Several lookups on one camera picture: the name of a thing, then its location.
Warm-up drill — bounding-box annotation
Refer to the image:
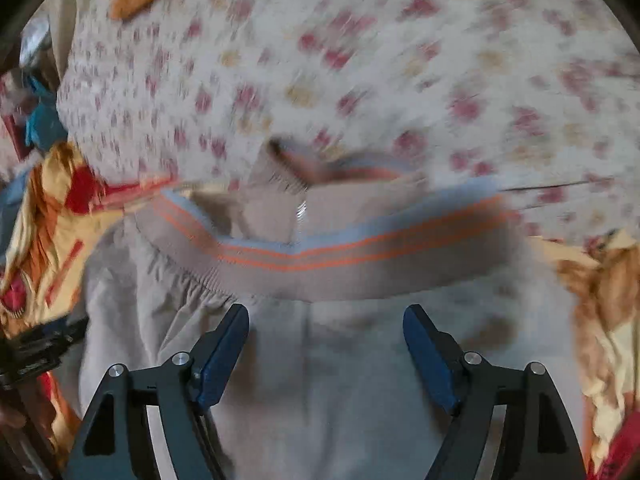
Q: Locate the orange yellow red printed blanket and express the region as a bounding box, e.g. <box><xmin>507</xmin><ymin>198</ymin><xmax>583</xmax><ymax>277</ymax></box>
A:
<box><xmin>0</xmin><ymin>140</ymin><xmax>640</xmax><ymax>480</ymax></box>

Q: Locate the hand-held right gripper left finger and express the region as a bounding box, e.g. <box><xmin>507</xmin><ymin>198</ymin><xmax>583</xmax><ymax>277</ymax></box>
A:
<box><xmin>62</xmin><ymin>304</ymin><xmax>250</xmax><ymax>480</ymax></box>

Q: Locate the beige jacket with ribbed cuffs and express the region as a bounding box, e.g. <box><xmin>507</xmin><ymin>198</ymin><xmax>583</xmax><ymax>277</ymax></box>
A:
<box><xmin>75</xmin><ymin>135</ymin><xmax>591</xmax><ymax>480</ymax></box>

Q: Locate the floral quilt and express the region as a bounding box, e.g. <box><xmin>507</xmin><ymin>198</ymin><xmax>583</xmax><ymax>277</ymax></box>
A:
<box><xmin>56</xmin><ymin>0</ymin><xmax>640</xmax><ymax>256</ymax></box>

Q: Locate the grey blue striped cloth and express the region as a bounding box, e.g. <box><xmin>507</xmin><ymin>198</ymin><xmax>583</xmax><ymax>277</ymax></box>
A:
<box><xmin>0</xmin><ymin>170</ymin><xmax>38</xmax><ymax>263</ymax></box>

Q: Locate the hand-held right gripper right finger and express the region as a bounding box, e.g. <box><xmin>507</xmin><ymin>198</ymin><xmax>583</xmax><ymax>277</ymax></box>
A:
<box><xmin>402</xmin><ymin>304</ymin><xmax>588</xmax><ymax>480</ymax></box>

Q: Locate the blue plastic bag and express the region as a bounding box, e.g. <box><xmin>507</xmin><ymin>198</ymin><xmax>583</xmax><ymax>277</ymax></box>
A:
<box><xmin>25</xmin><ymin>77</ymin><xmax>69</xmax><ymax>150</ymax></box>

